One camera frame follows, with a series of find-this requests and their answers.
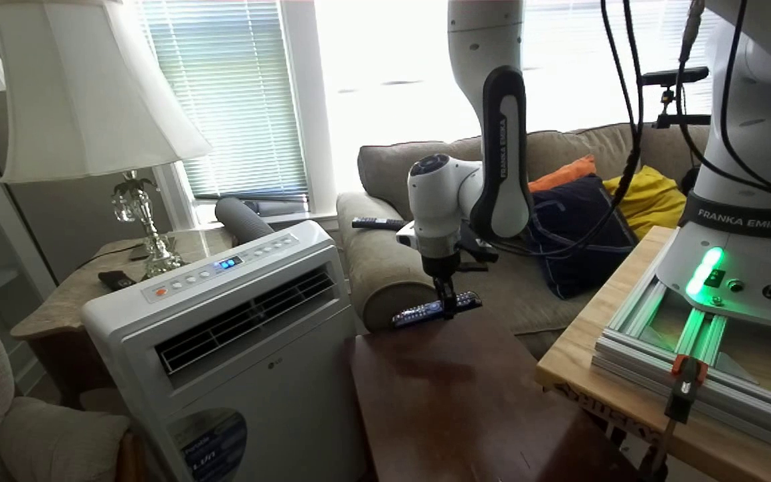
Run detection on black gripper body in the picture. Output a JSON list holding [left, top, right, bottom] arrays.
[[420, 253, 467, 288]]

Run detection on beige fabric sofa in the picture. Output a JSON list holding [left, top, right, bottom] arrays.
[[334, 117, 718, 358]]

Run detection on beige sofa seat cushion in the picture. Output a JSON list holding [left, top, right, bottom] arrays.
[[476, 247, 590, 334]]

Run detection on dark brown wooden table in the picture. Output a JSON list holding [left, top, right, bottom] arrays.
[[345, 305, 647, 482]]

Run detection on beige sofa back cushion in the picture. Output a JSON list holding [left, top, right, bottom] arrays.
[[355, 132, 495, 223]]

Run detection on navy blue throw pillow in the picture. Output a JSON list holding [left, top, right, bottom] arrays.
[[528, 175, 639, 302]]

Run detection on light wooden robot platform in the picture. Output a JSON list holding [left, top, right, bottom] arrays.
[[533, 223, 771, 482]]

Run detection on orange throw pillow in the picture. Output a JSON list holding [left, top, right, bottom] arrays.
[[525, 156, 603, 198]]

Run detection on white portable air conditioner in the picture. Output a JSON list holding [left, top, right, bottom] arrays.
[[81, 219, 369, 482]]

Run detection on orange and yellow cloth pile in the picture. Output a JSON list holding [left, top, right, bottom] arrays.
[[599, 164, 691, 242]]

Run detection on red and black power plug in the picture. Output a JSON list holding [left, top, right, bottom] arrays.
[[647, 350, 705, 482]]

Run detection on white window blinds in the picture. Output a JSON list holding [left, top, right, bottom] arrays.
[[133, 0, 307, 198]]

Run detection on small black device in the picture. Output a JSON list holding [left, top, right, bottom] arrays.
[[97, 266, 140, 293]]

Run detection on wooden side table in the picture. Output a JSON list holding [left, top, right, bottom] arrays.
[[7, 226, 236, 404]]

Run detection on crystal lamp with white shade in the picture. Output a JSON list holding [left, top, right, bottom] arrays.
[[0, 0, 215, 278]]

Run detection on aluminium profile frame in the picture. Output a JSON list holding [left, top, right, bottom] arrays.
[[592, 266, 771, 451]]

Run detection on grey flexible exhaust hose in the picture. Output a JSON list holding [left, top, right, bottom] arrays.
[[211, 195, 276, 247]]

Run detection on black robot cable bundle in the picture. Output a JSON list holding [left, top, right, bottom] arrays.
[[528, 0, 647, 263]]

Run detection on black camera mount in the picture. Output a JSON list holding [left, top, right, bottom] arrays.
[[637, 61, 716, 128]]

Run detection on black hanging cable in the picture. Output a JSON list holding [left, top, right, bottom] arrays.
[[674, 0, 771, 211]]

